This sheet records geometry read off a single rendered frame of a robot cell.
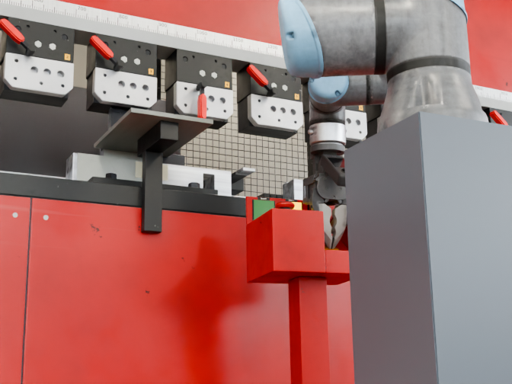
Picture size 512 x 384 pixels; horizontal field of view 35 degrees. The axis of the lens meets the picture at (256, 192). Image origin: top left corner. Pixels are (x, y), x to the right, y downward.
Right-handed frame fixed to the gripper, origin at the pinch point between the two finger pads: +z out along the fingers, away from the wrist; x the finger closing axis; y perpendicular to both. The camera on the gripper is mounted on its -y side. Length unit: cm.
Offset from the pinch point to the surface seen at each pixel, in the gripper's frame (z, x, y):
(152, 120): -24.9, 35.0, 11.7
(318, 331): 17.5, 4.3, -3.1
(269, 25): -61, -1, 42
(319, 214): -4.6, 5.4, -6.2
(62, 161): -30, 46, 87
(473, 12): -79, -72, 54
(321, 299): 11.4, 3.6, -2.5
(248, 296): 10.3, 10.1, 22.8
